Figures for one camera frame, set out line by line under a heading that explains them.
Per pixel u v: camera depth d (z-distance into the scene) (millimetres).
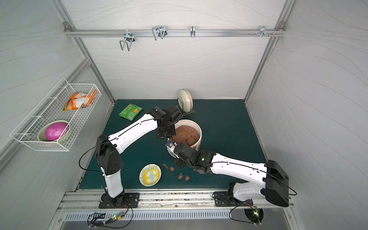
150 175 816
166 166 852
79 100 717
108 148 457
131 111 1106
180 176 819
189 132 883
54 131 568
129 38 786
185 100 987
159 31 762
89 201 754
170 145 638
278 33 785
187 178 805
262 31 767
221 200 749
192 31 728
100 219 714
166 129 678
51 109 659
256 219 702
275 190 390
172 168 842
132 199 738
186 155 545
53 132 565
